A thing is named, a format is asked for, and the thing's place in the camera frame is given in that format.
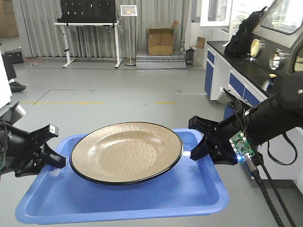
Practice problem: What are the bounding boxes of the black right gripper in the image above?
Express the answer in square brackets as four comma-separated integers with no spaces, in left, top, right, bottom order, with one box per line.
[188,115,244,165]

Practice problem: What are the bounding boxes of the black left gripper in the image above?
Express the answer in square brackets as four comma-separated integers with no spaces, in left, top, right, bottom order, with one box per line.
[0,120,66,177]

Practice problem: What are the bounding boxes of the blue plastic tray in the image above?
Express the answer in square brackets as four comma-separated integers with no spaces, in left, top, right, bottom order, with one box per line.
[15,129,229,225]

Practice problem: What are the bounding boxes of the beige plate with black rim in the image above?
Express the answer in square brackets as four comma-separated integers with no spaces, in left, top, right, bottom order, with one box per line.
[70,122,183,185]

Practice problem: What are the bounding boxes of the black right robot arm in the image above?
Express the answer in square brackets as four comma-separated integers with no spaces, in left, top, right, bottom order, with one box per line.
[188,73,303,166]

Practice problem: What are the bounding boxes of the green circuit board right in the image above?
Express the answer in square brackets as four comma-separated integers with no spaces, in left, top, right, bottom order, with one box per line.
[229,131,255,161]

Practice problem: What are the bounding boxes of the green circuit board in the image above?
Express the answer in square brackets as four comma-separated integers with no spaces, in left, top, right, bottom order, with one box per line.
[0,149,6,169]
[229,131,255,161]

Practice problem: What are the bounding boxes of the green circuit board left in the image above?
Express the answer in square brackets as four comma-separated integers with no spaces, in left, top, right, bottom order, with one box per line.
[0,149,6,169]

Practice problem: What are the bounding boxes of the person's black shoe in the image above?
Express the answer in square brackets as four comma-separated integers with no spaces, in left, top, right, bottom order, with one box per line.
[9,81,27,93]

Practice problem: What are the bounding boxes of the blue white lab bench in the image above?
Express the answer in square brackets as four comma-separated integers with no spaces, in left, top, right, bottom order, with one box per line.
[204,41,283,119]

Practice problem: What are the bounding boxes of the metal grate platform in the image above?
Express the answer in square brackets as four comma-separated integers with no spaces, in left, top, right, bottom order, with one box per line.
[136,51,187,71]

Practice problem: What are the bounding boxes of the black bag on bench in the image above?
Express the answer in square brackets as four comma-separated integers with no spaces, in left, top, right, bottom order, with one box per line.
[224,6,267,58]

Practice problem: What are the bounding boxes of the open cardboard box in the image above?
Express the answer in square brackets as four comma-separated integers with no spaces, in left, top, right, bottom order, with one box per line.
[147,20,178,56]

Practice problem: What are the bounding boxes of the glove box chamber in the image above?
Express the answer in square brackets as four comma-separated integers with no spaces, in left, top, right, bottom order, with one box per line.
[250,0,303,79]

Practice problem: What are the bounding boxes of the white standing desk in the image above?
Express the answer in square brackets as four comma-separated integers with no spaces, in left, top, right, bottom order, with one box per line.
[54,21,122,69]

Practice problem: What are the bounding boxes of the black rack on desk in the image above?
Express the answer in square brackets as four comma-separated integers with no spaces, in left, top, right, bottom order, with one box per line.
[57,0,116,24]

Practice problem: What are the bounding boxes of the sign on pole stand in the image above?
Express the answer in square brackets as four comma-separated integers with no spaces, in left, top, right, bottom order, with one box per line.
[120,5,137,66]

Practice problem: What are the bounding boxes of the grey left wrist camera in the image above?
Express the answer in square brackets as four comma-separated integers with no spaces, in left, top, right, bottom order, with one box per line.
[0,102,26,125]

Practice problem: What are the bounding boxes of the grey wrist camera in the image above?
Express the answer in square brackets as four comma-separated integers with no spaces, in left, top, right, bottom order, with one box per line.
[215,87,251,109]
[0,102,26,125]

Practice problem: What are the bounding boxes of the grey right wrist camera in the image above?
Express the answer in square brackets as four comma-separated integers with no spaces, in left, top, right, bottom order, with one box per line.
[215,87,251,109]

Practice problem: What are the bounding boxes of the braided black cable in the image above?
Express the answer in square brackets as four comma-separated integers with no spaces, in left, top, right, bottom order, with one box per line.
[246,153,296,227]

